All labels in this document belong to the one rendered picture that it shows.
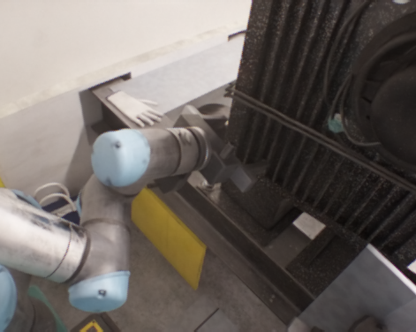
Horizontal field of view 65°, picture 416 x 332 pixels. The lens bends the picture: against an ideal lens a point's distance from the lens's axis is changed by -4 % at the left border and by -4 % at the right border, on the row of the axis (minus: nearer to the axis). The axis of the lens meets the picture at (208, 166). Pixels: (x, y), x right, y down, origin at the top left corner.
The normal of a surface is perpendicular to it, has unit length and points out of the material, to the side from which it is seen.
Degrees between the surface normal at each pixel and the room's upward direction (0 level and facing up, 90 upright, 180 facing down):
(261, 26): 90
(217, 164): 64
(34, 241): 54
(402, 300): 90
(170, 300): 0
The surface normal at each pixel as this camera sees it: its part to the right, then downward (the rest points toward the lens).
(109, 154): -0.63, 0.12
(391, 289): -0.79, 0.40
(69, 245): 0.78, -0.26
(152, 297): 0.11, -0.66
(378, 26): -0.62, 0.55
